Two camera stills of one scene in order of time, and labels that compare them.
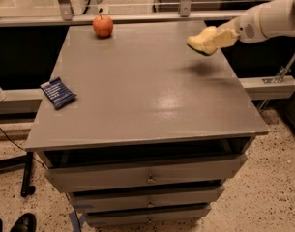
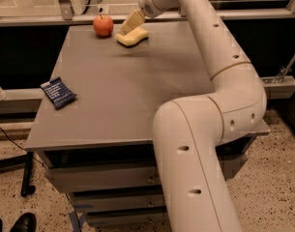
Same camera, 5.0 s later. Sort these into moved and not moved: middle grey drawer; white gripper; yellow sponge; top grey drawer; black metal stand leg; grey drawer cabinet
Moved: yellow sponge; white gripper
Not moved: top grey drawer; black metal stand leg; middle grey drawer; grey drawer cabinet
